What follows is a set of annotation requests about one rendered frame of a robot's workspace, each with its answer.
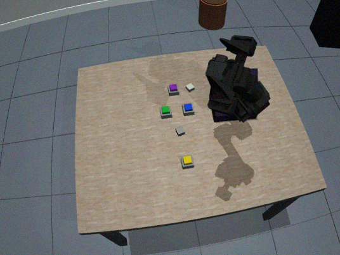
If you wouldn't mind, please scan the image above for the green button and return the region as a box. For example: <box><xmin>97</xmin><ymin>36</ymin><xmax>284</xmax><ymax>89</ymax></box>
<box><xmin>160</xmin><ymin>106</ymin><xmax>172</xmax><ymax>119</ymax></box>

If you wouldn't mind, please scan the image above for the purple button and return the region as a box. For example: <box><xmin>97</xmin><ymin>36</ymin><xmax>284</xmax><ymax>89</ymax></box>
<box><xmin>167</xmin><ymin>84</ymin><xmax>179</xmax><ymax>96</ymax></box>

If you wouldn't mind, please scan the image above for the yellow button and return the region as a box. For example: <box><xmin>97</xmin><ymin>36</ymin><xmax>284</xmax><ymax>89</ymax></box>
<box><xmin>181</xmin><ymin>155</ymin><xmax>194</xmax><ymax>169</ymax></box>

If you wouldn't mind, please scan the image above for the blue button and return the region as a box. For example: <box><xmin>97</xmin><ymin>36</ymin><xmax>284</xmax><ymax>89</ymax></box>
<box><xmin>182</xmin><ymin>103</ymin><xmax>195</xmax><ymax>116</ymax></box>

